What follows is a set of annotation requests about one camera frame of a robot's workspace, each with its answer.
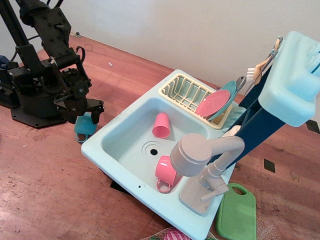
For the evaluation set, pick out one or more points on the grey toy faucet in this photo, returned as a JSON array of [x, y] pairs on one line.
[[203, 161]]

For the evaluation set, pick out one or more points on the pink mesh ball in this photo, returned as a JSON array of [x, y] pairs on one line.
[[170, 234]]

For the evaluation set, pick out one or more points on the pink plate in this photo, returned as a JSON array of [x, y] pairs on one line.
[[213, 103]]

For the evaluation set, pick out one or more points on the blue device at edge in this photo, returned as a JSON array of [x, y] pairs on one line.
[[3, 65]]

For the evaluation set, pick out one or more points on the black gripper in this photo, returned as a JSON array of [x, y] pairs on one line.
[[72, 101]]

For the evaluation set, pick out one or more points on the pink handleless cup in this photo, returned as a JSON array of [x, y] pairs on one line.
[[161, 126]]

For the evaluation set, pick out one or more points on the dark blue shelf posts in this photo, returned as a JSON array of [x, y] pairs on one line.
[[256, 124]]

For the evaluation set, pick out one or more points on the white dish brush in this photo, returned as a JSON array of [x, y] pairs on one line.
[[249, 80]]

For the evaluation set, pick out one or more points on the yellow hanging utensil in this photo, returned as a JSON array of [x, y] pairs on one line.
[[261, 67]]

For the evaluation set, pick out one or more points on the teal plate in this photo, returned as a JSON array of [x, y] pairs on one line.
[[231, 86]]

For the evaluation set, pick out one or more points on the light blue toy sink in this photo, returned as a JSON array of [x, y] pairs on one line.
[[128, 152]]

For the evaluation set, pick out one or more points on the grey utensil handle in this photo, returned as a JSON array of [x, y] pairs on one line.
[[240, 82]]

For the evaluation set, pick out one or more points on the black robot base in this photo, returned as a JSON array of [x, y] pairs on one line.
[[35, 108]]

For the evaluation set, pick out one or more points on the green cutting board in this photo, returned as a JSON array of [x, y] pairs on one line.
[[236, 218]]

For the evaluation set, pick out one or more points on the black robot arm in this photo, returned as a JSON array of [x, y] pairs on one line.
[[51, 85]]

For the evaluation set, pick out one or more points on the yellow dish rack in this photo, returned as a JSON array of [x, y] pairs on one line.
[[187, 93]]

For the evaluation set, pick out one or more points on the pink cup with handle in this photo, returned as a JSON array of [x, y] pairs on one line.
[[167, 176]]

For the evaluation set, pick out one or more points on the blue plastic cup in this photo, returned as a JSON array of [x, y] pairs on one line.
[[84, 127]]

